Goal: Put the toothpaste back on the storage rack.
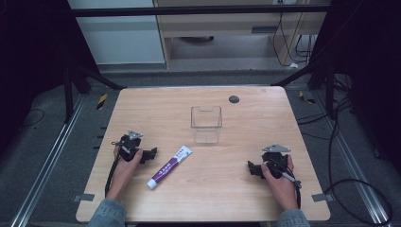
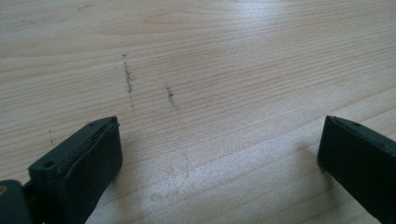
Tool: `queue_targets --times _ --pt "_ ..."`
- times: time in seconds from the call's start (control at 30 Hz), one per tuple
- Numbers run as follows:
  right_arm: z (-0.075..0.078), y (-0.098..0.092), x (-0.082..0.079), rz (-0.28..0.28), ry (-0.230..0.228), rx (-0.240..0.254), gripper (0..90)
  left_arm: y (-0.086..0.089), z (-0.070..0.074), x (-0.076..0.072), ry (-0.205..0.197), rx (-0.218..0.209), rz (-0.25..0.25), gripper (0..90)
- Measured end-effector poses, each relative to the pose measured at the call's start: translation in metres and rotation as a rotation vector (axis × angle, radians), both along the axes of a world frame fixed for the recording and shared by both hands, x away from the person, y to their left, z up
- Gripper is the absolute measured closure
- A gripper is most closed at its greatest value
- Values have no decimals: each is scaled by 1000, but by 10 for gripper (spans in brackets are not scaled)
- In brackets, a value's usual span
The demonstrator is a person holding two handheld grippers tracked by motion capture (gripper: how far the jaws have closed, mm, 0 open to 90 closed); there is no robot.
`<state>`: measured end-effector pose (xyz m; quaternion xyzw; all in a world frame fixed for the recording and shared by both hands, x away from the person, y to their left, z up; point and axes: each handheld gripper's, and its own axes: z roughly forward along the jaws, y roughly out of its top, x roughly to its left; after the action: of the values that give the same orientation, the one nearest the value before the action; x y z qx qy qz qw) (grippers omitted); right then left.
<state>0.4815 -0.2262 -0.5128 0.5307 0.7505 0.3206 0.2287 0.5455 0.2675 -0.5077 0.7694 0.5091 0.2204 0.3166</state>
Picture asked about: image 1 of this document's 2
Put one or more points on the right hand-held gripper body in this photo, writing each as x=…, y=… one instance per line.
x=276, y=162

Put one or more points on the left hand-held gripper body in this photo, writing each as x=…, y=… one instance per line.
x=130, y=147

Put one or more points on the person's left hand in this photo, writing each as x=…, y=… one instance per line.
x=123, y=171

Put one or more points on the person's right hand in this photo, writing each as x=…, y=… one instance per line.
x=281, y=189

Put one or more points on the purple and white toothpaste tube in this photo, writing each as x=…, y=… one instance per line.
x=170, y=166

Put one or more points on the yellow and black tape strip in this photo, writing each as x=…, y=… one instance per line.
x=101, y=101
x=306, y=98

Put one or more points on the grey tape piece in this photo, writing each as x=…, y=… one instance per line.
x=321, y=197
x=84, y=197

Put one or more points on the clear plastic container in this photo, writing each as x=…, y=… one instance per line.
x=206, y=124

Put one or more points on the grey round table grommet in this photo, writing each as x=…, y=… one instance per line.
x=234, y=99

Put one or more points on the black metal stand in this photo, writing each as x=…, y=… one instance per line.
x=321, y=78
x=74, y=91

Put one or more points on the white cabinet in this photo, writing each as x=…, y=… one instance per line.
x=119, y=38

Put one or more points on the dark curtain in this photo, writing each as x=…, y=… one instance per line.
x=369, y=63
x=34, y=56

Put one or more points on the light wooden desk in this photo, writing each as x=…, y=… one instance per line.
x=220, y=28

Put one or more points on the aluminium floor rail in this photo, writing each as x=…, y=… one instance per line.
x=356, y=176
x=47, y=167

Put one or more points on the black horizontal frame bar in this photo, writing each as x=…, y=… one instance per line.
x=195, y=10

